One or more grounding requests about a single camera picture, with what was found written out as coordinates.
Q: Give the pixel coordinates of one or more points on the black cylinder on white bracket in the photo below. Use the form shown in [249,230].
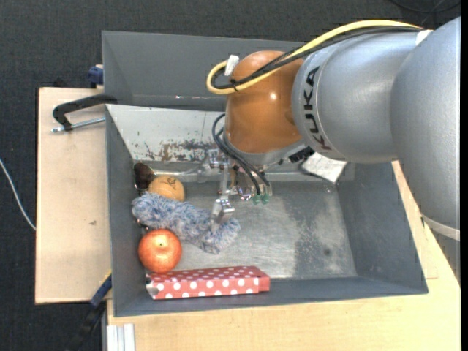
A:
[324,167]

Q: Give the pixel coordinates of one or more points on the red white-dotted box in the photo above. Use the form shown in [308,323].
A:
[208,283]

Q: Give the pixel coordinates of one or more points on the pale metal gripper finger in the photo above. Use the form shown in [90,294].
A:
[216,218]
[228,210]

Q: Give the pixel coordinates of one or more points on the dark brown sunglasses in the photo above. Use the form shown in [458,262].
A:
[142,174]

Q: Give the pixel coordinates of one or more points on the red apple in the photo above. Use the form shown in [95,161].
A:
[159,251]

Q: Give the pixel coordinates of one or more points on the tan round fruit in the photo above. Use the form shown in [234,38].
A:
[167,188]

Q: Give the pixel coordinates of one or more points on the grey metal bin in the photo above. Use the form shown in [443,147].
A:
[300,232]

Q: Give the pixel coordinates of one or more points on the blue and white fluffy cloth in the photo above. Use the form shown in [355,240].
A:
[183,218]

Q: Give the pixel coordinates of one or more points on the pale cardboard board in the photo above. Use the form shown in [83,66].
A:
[69,203]

